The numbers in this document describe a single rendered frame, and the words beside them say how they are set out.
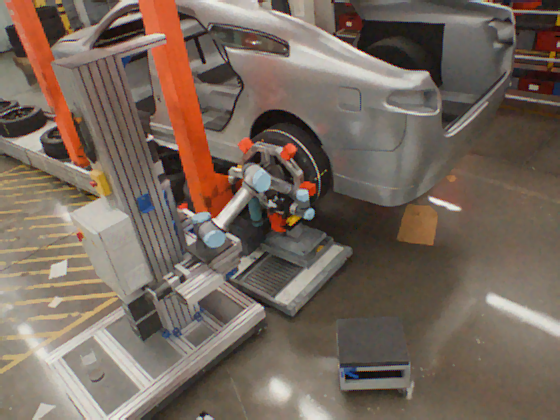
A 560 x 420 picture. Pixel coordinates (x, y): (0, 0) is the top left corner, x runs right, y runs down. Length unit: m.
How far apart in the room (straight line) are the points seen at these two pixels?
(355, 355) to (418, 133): 1.35
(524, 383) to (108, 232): 2.55
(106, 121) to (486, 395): 2.61
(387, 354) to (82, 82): 2.14
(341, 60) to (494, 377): 2.14
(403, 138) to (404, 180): 0.30
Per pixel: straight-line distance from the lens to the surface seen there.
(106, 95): 2.47
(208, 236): 2.64
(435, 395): 3.09
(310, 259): 3.68
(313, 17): 7.99
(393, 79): 2.80
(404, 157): 2.96
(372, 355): 2.79
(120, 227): 2.63
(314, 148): 3.30
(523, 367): 3.32
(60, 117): 5.00
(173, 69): 3.19
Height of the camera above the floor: 2.53
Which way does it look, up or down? 34 degrees down
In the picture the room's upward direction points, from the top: 9 degrees counter-clockwise
